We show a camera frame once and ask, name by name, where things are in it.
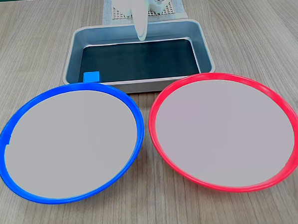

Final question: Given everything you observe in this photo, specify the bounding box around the pale grey base sheet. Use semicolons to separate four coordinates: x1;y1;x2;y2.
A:
100;0;189;27

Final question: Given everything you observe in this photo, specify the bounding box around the small blue cube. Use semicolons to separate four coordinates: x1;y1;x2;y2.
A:
82;71;102;84

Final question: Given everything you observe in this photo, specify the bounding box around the blue-rimmed round white plate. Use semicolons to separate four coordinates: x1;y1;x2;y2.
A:
0;79;149;207

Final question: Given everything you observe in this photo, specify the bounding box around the red-rimmed round white plate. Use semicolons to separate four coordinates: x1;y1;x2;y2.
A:
146;68;298;197

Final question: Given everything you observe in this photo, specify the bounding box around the steel rectangular tray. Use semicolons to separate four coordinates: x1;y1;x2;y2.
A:
59;18;217;97

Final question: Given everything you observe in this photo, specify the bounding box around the pale perforated base plate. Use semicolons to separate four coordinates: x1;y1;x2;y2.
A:
110;0;177;21

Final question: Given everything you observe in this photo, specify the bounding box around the black tray mat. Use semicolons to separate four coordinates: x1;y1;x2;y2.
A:
75;38;202;84

